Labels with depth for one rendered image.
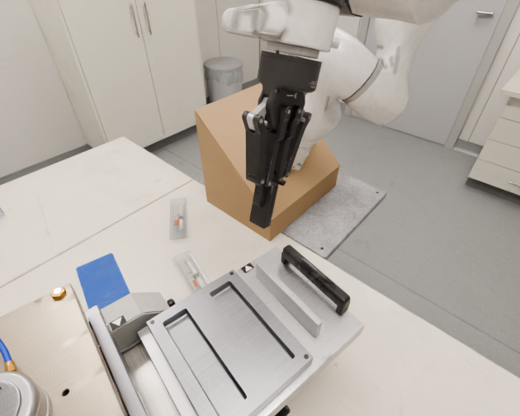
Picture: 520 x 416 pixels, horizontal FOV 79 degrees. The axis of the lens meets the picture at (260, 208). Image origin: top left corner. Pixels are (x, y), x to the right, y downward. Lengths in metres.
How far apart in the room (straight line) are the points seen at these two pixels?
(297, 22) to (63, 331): 0.42
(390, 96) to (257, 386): 0.61
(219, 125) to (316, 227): 0.43
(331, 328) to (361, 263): 1.42
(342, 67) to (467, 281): 1.62
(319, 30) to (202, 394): 0.46
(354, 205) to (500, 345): 1.10
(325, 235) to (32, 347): 0.77
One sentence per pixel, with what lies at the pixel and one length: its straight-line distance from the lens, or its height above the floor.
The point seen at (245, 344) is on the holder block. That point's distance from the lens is 0.51.
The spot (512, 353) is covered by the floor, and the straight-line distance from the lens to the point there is 1.97.
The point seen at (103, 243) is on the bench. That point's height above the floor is 0.75.
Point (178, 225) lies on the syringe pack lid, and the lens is 1.00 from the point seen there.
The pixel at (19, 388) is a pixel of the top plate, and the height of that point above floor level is 1.15.
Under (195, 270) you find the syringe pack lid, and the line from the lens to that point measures 0.88.
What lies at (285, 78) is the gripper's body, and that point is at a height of 1.32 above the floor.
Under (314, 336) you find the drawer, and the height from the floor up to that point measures 0.98.
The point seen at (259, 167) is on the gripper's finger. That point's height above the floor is 1.22.
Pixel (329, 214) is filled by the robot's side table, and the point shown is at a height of 0.75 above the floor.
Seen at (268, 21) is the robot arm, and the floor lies 1.38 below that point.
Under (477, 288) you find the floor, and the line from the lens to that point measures 2.12.
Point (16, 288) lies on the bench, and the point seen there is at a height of 0.75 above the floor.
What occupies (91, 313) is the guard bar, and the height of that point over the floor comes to 1.04.
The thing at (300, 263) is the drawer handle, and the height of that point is 1.01.
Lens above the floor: 1.45
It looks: 41 degrees down
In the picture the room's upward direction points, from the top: straight up
